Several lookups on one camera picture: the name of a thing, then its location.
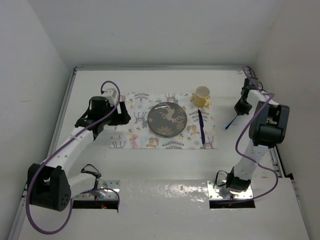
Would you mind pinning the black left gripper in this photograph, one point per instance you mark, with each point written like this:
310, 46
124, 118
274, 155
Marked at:
121, 118

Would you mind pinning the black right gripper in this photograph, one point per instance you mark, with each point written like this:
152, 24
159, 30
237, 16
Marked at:
241, 111

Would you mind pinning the floral patterned cloth placemat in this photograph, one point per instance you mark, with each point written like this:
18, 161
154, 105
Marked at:
137, 134

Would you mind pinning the yellow mug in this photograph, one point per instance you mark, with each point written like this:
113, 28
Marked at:
201, 97

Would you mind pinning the grey reindeer plate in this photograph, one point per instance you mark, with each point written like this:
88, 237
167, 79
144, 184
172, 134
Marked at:
167, 119

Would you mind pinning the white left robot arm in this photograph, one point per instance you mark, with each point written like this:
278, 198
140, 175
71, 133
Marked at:
48, 185

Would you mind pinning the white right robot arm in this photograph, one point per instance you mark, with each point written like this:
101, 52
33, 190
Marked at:
266, 129

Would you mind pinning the aluminium table frame rail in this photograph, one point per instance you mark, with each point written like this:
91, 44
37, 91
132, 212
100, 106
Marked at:
163, 193

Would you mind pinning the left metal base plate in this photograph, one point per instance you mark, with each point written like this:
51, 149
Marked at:
110, 192

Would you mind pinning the metal base plate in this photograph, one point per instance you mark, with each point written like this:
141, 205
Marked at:
221, 193
110, 192

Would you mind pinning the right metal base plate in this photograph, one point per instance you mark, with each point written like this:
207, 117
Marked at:
221, 193

